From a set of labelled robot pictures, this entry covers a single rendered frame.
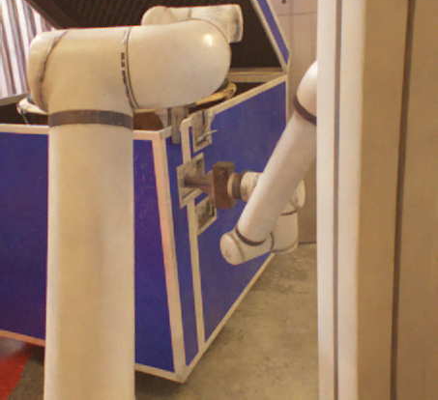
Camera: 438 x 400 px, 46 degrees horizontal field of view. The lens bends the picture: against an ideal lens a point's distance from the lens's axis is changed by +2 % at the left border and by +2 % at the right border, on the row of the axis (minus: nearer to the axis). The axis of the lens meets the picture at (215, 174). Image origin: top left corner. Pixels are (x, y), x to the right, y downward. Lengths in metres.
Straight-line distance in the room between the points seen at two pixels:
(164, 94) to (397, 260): 0.40
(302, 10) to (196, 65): 1.94
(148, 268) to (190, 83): 0.93
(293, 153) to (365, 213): 0.68
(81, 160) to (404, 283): 0.43
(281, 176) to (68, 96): 0.57
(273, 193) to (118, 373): 0.60
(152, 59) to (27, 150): 1.03
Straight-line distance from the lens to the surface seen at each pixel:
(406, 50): 0.43
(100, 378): 0.73
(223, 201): 1.48
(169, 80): 0.71
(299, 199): 1.40
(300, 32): 2.65
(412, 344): 0.53
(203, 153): 1.62
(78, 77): 0.73
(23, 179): 1.74
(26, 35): 3.78
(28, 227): 1.80
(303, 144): 1.08
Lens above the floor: 1.26
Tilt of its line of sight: 18 degrees down
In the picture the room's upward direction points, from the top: 4 degrees counter-clockwise
